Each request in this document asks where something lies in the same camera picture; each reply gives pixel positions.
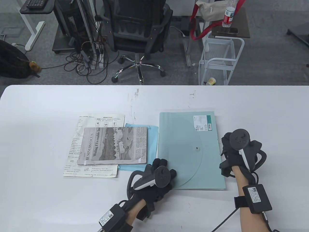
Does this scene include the clear plastic water bottle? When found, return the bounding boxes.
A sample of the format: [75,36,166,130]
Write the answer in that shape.
[222,0,238,28]

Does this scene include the person's right hand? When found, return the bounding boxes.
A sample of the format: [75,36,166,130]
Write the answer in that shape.
[219,132,257,179]

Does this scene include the black keyboard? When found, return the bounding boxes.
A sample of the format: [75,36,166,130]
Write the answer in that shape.
[25,0,48,9]

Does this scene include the black office chair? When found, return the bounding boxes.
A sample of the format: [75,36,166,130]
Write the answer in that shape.
[95,0,174,85]

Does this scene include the dark brown side table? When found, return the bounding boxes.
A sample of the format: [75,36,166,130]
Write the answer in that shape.
[210,6,251,38]

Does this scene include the newspaper document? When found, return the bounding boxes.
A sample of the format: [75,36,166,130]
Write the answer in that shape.
[77,126,148,166]

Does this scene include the blue paper document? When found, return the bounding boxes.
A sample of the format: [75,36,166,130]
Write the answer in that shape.
[118,123,159,173]

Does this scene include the person's right forearm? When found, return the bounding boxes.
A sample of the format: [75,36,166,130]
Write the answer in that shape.
[232,167,271,232]

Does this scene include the white wire cart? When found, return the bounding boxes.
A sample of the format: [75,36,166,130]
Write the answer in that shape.
[198,31,245,86]

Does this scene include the beige bag with red strap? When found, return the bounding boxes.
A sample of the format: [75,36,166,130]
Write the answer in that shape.
[190,0,246,40]

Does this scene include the printed worksheet document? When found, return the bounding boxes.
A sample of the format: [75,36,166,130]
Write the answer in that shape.
[63,113,126,179]

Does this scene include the person's left forearm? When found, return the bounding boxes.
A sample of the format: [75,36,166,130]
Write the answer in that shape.
[125,201,148,232]

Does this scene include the black stand base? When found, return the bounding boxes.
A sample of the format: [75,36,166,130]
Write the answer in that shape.
[287,23,309,49]

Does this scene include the brown plush toy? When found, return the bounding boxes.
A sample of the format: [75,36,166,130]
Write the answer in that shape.
[29,61,42,73]

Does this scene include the grey white handheld controller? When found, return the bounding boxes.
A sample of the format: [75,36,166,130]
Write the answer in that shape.
[127,166,172,194]
[229,128,267,173]

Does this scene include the white leg standing desk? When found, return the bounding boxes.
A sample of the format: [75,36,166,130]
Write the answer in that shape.
[16,0,55,51]

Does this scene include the black backpack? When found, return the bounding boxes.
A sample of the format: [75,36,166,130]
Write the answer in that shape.
[0,40,31,78]

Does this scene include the black smartphone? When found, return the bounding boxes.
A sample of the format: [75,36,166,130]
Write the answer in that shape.
[216,27,239,34]

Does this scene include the person's left hand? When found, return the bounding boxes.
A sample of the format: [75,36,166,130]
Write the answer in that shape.
[130,158,177,219]

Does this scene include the short aluminium extrusion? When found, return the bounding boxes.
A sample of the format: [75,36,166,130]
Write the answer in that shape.
[183,39,193,67]

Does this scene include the mint green accordion folder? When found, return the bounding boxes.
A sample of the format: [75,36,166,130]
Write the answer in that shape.
[158,111,227,191]

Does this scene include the black wrist strap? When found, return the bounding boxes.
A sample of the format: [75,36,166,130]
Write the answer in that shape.
[106,221,133,232]
[233,196,249,209]

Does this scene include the aluminium frame rail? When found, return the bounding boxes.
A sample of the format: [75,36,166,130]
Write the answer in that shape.
[77,0,108,71]

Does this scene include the black computer tower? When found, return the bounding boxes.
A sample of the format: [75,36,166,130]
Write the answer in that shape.
[52,0,88,54]

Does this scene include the tangle of black cables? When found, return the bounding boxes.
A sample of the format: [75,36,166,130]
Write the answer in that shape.
[63,34,121,84]

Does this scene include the black labelled wrist box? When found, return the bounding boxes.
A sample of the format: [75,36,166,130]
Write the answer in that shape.
[98,204,128,229]
[242,184,273,214]

